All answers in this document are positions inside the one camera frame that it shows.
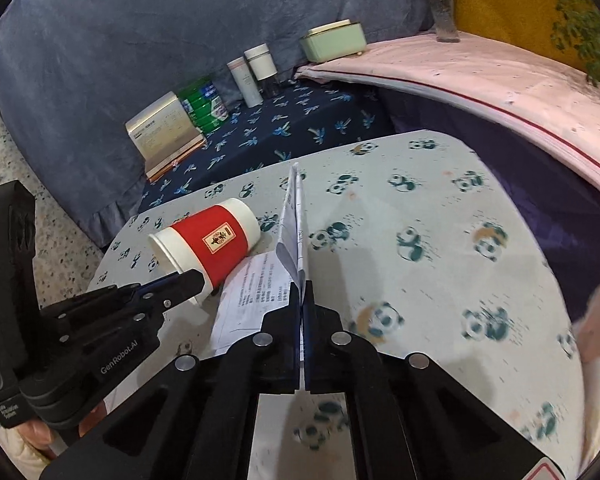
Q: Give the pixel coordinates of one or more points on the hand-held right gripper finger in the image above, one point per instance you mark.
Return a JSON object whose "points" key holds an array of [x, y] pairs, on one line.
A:
{"points": [[300, 340], [307, 345]]}

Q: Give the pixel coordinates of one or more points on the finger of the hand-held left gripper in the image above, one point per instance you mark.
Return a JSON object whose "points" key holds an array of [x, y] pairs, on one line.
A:
{"points": [[180, 290], [130, 290]]}

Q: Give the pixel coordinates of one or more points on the red and white paper cup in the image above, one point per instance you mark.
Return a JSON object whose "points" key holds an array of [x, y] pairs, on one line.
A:
{"points": [[215, 240]]}

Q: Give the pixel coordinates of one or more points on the person's left hand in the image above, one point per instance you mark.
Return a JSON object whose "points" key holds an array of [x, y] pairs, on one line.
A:
{"points": [[35, 435]]}

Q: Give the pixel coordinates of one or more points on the flat white printed paper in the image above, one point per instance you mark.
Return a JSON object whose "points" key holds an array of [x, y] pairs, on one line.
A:
{"points": [[250, 285]]}

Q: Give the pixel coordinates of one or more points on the cream and orange box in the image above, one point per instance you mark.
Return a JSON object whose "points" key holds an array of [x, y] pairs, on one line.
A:
{"points": [[160, 127]]}

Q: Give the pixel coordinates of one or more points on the panda print cloth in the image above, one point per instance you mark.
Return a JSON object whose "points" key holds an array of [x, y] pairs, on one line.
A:
{"points": [[430, 210]]}

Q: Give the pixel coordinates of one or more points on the green and white pack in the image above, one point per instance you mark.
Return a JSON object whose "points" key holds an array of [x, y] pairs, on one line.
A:
{"points": [[202, 105]]}

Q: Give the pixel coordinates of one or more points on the navy printed cloth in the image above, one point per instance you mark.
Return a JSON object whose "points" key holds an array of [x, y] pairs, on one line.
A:
{"points": [[290, 120]]}

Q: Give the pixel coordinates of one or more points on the white bottle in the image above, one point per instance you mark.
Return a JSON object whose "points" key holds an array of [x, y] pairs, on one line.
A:
{"points": [[245, 85]]}

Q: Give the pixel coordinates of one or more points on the blue hanging cloth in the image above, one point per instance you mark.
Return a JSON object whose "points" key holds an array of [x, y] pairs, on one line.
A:
{"points": [[130, 50]]}

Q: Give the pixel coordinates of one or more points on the white canister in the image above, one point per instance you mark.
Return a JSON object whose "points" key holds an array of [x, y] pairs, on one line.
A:
{"points": [[259, 62]]}

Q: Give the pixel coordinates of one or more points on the purple cloth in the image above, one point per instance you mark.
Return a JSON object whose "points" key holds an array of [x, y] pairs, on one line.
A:
{"points": [[530, 175]]}

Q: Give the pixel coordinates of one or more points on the green tissue box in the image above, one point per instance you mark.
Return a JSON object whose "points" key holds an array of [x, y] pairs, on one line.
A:
{"points": [[332, 42]]}

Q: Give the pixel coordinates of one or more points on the pink printed tablecloth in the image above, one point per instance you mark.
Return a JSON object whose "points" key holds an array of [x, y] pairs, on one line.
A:
{"points": [[480, 75]]}

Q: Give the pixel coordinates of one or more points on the glass vase with pink flowers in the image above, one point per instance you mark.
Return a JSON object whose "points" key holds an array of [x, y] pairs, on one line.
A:
{"points": [[445, 20]]}

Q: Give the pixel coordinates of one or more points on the yellow patterned cloth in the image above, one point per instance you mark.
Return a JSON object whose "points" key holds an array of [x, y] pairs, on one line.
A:
{"points": [[505, 0]]}

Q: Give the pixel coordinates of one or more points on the green plant in white pot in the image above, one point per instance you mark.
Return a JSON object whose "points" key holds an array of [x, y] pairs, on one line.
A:
{"points": [[590, 35]]}

